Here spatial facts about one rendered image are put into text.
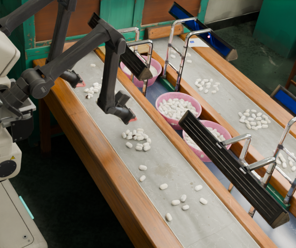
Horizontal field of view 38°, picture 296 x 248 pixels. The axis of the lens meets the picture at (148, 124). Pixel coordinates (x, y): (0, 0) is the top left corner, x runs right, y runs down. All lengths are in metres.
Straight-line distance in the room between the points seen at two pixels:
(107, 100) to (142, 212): 0.54
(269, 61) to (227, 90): 2.07
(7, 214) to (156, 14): 1.61
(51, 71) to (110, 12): 1.21
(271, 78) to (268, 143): 2.11
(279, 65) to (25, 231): 3.26
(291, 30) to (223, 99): 2.30
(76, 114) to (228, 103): 0.92
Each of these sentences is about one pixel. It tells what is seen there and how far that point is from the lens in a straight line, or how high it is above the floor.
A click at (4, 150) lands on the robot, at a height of 0.84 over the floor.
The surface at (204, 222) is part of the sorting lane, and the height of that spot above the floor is 0.74.
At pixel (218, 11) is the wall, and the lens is 5.04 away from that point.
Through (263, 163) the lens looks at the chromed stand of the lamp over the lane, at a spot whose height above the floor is 1.12.
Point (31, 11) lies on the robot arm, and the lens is 2.07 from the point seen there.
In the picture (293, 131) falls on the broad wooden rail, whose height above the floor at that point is 0.76.
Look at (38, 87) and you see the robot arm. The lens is 1.69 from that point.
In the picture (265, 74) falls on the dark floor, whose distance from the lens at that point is 4.54.
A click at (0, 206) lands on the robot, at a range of 2.55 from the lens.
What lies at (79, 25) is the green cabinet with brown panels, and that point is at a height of 0.94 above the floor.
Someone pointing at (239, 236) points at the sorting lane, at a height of 0.74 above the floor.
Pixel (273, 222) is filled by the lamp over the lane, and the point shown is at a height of 1.06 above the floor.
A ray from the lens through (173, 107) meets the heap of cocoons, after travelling 2.50.
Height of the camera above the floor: 2.24
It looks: 39 degrees down
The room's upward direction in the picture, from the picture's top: 9 degrees clockwise
